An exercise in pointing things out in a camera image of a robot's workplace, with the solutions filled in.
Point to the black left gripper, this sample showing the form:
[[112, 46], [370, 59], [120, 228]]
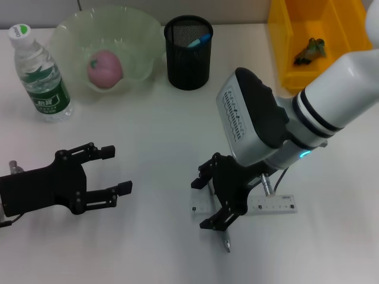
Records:
[[44, 189]]

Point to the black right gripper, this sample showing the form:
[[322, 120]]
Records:
[[234, 183]]

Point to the silver ballpoint pen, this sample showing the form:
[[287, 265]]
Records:
[[227, 242]]

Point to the clear plastic ruler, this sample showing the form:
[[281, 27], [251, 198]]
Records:
[[278, 204]]

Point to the pink toy peach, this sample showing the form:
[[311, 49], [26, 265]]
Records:
[[105, 69]]

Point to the clear bottle with green label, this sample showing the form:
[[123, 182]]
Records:
[[47, 94]]

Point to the blue and teal scissors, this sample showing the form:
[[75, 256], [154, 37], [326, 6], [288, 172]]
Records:
[[198, 41]]

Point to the silver and white right robot arm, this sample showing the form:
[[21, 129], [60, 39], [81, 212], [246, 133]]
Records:
[[331, 94]]

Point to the black mesh pen cup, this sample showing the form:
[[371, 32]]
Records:
[[189, 65]]

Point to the translucent green fruit bowl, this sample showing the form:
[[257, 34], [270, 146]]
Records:
[[71, 35]]

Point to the yellow plastic bin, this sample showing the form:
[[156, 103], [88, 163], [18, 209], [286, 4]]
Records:
[[340, 74]]

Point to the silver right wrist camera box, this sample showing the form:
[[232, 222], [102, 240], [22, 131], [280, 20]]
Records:
[[248, 118]]

